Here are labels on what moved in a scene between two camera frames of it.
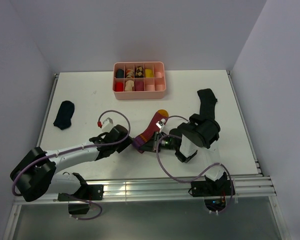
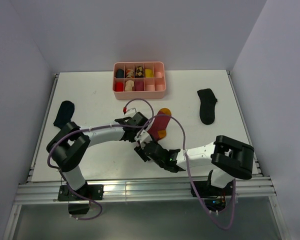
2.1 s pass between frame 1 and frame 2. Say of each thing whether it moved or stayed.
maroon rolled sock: stayed
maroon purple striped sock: moved
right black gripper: moved
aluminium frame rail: stayed
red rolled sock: stayed
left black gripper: moved
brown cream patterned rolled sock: stayed
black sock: stayed
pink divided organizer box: stayed
